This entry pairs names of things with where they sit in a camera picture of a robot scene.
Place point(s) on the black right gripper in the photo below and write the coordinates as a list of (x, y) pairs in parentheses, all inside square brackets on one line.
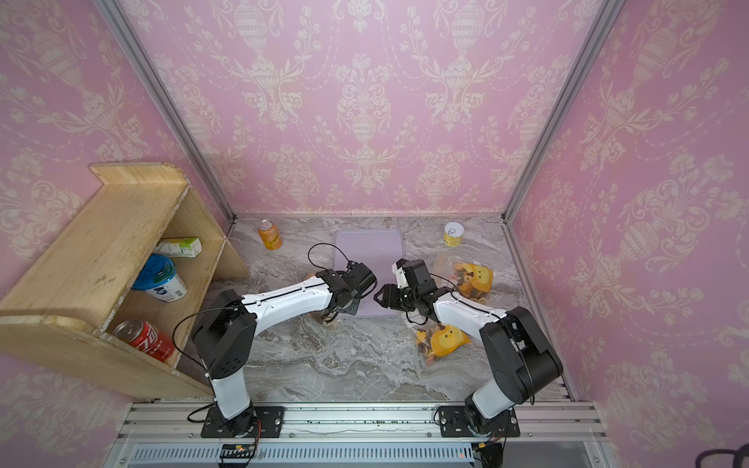
[(390, 296)]

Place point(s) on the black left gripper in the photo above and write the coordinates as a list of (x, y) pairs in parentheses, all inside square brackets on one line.
[(353, 310)]

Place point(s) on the clear ziploc bag of cookies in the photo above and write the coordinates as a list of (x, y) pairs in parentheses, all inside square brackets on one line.
[(326, 318)]

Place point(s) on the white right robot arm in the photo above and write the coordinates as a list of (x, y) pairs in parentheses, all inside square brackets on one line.
[(521, 357)]

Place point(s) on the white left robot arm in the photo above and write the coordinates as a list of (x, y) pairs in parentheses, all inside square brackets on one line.
[(224, 336)]

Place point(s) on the ziploc bag with yellow chick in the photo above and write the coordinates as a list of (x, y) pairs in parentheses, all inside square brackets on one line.
[(436, 341)]

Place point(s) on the yellow tin can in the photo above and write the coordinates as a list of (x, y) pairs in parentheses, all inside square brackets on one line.
[(453, 234)]

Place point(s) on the orange Schweppes soda can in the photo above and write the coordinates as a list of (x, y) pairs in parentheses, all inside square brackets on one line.
[(270, 235)]

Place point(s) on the green white carton box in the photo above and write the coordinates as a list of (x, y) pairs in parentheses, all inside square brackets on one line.
[(179, 248)]

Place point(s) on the blue lid white tub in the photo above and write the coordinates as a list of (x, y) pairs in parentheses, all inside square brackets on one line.
[(159, 279)]

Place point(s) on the red soda can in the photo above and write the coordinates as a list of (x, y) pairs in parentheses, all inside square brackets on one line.
[(146, 338)]

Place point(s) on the wooden shelf unit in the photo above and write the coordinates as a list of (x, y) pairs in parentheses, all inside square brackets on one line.
[(63, 312)]

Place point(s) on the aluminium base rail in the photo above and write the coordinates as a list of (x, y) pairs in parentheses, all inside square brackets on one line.
[(426, 434)]

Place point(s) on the aluminium frame post left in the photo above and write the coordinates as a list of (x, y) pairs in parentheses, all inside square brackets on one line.
[(115, 17)]

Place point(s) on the aluminium frame post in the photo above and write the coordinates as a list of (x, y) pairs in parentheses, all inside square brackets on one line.
[(590, 48), (115, 17)]

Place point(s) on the aluminium frame post right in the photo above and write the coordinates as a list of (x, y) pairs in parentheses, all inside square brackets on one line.
[(590, 48)]

